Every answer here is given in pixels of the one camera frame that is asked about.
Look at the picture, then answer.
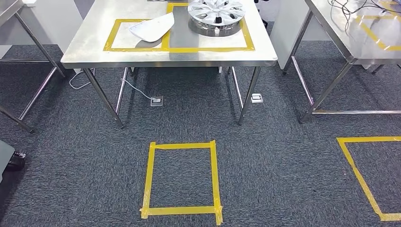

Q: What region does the white power cable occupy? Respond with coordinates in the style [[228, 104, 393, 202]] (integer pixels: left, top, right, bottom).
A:
[[120, 78, 155, 101], [69, 68, 96, 90]]

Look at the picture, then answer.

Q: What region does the round steel stand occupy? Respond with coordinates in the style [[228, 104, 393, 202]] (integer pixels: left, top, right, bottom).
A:
[[189, 17, 244, 38]]

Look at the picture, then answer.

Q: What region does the stainless steel workbench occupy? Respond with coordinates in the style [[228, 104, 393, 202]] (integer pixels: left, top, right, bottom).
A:
[[60, 0, 279, 130], [0, 0, 67, 134], [282, 0, 401, 125]]

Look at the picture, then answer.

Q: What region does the white plastic shell part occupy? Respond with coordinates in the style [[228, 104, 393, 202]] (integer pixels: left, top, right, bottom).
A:
[[128, 12, 175, 43]]

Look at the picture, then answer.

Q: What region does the yellow tape table marking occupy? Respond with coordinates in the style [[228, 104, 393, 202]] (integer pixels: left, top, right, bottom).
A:
[[103, 2, 255, 53], [355, 0, 401, 52]]

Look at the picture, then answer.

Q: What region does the black cable bundle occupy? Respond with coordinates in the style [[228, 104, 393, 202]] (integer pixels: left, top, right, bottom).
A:
[[327, 0, 401, 33]]

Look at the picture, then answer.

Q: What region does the silver wheel cover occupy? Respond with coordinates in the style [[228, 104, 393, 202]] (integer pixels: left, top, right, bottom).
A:
[[187, 0, 246, 27]]

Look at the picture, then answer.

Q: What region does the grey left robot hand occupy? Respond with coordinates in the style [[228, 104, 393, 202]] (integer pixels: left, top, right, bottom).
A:
[[0, 139, 27, 185]]

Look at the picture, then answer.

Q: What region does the yellow floor tape outline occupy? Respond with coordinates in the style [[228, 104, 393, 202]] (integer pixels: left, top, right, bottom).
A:
[[139, 140, 224, 226], [336, 136, 401, 222]]

